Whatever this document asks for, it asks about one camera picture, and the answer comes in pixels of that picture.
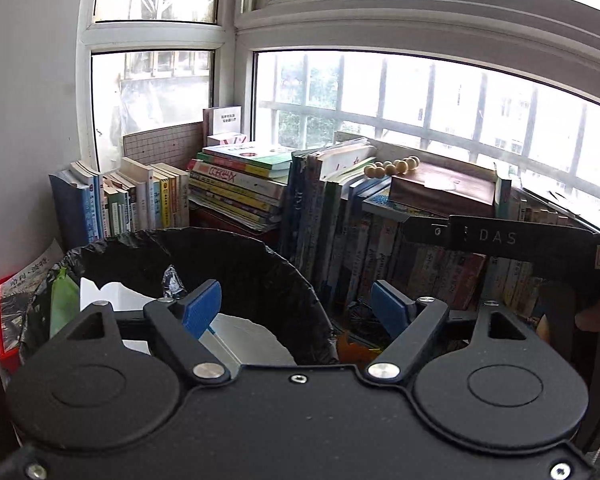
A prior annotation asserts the green plastic bag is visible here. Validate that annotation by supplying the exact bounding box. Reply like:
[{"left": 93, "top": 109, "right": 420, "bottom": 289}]
[{"left": 49, "top": 267, "right": 81, "bottom": 338}]

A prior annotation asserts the small white box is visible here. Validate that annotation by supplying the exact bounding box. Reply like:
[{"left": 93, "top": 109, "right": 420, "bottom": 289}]
[{"left": 202, "top": 105, "right": 243, "bottom": 148}]

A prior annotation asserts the trash bin with black bag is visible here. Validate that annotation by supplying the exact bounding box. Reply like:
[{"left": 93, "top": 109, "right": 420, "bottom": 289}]
[{"left": 19, "top": 227, "right": 338, "bottom": 376}]

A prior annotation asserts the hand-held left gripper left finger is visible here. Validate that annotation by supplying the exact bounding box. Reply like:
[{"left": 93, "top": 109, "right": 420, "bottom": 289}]
[{"left": 47, "top": 280, "right": 231, "bottom": 386}]

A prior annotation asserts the grey printed magazine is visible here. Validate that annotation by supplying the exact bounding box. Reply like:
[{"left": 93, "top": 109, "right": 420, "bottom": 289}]
[{"left": 0, "top": 240, "right": 66, "bottom": 356}]

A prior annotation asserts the white grid board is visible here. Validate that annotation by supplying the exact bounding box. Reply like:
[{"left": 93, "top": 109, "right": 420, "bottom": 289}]
[{"left": 122, "top": 121, "right": 204, "bottom": 171}]

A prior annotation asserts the orange fruit peel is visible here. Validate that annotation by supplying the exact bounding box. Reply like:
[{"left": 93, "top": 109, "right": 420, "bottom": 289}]
[{"left": 336, "top": 334, "right": 383, "bottom": 365}]

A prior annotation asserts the row of colourful upright books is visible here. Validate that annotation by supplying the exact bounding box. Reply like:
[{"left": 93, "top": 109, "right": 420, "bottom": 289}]
[{"left": 280, "top": 137, "right": 600, "bottom": 321}]

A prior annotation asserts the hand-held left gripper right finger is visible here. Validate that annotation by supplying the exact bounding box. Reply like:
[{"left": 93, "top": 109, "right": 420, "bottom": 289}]
[{"left": 367, "top": 280, "right": 541, "bottom": 386}]

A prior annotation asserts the white framed window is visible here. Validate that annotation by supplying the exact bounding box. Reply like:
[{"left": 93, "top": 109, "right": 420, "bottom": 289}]
[{"left": 77, "top": 0, "right": 600, "bottom": 233}]

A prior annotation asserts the stack of flat books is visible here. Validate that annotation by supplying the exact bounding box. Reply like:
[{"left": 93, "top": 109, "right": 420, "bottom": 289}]
[{"left": 186, "top": 142, "right": 293, "bottom": 233}]

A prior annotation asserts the silver foil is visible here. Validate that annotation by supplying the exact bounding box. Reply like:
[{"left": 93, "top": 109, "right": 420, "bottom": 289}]
[{"left": 161, "top": 265, "right": 188, "bottom": 301}]

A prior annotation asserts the row of small paperbacks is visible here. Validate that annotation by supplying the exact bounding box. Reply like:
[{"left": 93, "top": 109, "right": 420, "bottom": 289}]
[{"left": 49, "top": 156, "right": 191, "bottom": 248}]

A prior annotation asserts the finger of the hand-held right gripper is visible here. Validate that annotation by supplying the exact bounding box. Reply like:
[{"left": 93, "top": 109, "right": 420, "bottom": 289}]
[{"left": 402, "top": 216, "right": 452, "bottom": 250}]

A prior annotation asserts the wooden bead string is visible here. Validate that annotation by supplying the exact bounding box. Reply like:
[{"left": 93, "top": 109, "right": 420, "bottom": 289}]
[{"left": 364, "top": 156, "right": 421, "bottom": 179}]

